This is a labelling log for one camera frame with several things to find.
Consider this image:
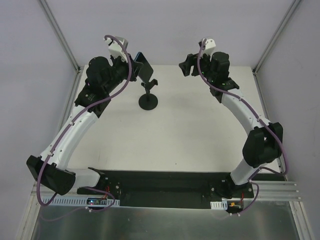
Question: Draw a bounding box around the blue black smartphone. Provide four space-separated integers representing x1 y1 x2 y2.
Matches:
134 52 154 84

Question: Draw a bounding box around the black phone stand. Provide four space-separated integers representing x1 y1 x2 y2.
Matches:
138 78 158 111

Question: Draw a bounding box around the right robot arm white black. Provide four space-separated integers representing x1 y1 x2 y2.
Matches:
178 52 285 198

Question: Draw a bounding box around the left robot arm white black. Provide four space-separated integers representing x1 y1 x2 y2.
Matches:
26 56 143 196

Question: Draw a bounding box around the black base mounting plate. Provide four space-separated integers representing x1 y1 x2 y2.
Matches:
76 168 256 208

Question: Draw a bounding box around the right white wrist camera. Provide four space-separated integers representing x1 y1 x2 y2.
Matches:
198 37 216 55

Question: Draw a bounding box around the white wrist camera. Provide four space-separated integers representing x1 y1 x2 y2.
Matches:
198 37 216 55
104 36 129 63

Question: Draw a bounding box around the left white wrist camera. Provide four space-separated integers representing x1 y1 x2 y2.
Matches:
104 36 129 63

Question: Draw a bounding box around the left aluminium frame post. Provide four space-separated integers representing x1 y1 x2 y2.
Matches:
37 0 81 73

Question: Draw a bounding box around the aluminium frame post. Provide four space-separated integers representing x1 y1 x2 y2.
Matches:
252 0 303 73
37 0 81 73

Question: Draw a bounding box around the right aluminium frame post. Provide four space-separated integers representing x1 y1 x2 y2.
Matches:
252 0 303 73

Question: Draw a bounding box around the right white cable duct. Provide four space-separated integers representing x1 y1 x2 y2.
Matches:
210 200 244 210

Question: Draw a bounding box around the white cable duct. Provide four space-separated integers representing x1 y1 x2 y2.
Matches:
50 196 120 208
210 200 244 210

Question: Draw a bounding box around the left white cable duct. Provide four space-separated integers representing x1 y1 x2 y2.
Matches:
50 196 120 208

